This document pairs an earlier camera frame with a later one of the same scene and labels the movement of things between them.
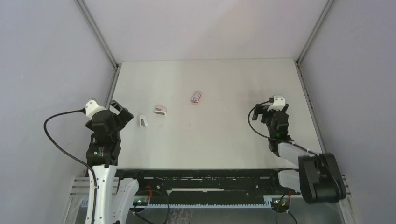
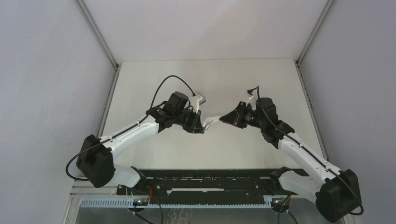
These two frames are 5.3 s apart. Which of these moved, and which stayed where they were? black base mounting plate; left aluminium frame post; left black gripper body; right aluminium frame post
Moved: left black gripper body
Stayed: right aluminium frame post; left aluminium frame post; black base mounting plate
